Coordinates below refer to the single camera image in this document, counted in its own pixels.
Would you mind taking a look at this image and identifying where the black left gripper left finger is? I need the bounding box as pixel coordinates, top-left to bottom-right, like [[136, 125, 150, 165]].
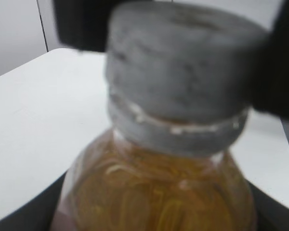
[[0, 174, 66, 231]]

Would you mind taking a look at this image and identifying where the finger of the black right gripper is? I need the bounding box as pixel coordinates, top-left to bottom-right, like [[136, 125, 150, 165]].
[[53, 0, 124, 52], [250, 0, 289, 120]]

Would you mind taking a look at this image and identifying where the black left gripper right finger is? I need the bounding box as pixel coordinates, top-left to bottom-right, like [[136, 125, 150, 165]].
[[248, 182, 289, 231]]

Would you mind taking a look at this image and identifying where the peach oolong tea bottle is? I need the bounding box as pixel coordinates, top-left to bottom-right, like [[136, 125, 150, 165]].
[[50, 129, 257, 231]]

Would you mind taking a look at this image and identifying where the grey bottle cap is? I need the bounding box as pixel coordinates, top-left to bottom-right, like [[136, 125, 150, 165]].
[[105, 1, 268, 156]]

